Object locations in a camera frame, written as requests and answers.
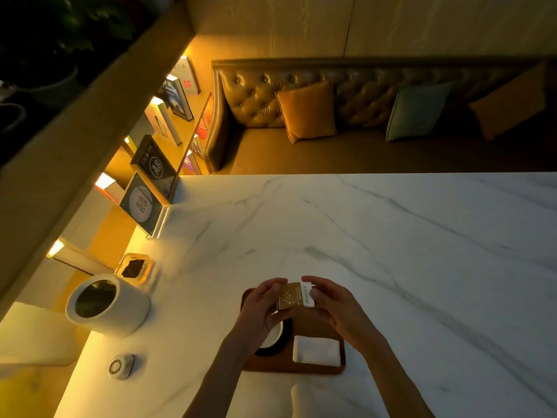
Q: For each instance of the acrylic sign stand round print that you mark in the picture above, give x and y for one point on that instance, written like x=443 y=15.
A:
x=142 y=204

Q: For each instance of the person's right hand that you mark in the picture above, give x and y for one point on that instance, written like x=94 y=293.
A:
x=343 y=313

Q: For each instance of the dark card sign stand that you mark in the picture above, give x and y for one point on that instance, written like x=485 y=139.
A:
x=153 y=165

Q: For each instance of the glass ashtray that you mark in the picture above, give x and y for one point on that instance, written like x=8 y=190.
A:
x=134 y=269

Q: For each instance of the wooden shelf beam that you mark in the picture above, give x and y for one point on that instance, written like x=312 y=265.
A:
x=74 y=143

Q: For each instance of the dark blue book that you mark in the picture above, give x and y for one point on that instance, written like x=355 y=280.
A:
x=177 y=99

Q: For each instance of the white book red squares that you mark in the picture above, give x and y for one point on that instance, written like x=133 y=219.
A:
x=186 y=74

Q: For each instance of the person's left forearm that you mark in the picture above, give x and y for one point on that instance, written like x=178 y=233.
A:
x=219 y=383

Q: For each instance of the white cylindrical bin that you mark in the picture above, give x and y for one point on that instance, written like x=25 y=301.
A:
x=111 y=306

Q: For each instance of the white folded napkin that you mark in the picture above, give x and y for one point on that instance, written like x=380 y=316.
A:
x=316 y=351

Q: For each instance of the person's right forearm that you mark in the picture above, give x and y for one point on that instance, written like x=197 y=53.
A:
x=396 y=383

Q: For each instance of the person's left hand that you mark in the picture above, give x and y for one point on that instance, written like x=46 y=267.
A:
x=254 y=315

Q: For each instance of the person's left thumb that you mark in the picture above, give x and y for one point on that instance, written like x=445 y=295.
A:
x=285 y=314

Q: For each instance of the small round call button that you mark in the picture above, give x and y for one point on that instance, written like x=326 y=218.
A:
x=120 y=366

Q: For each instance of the potted plant white pot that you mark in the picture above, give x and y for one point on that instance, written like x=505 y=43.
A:
x=48 y=52

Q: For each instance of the orange velvet cushion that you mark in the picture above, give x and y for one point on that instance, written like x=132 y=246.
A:
x=509 y=102
x=307 y=110

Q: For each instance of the person's right thumb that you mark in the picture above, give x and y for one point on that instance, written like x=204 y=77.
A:
x=318 y=305

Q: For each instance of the tufted brown leather sofa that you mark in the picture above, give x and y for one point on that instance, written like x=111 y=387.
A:
x=348 y=139

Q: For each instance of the black cup with white inside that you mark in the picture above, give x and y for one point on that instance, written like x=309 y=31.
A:
x=278 y=339

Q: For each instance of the pale green cushion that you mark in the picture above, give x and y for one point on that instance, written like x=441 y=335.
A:
x=417 y=110

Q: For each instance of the small gold and white packet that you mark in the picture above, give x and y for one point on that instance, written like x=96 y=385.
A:
x=292 y=296

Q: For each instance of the brown wooden tray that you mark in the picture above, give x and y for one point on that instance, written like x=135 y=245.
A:
x=313 y=333

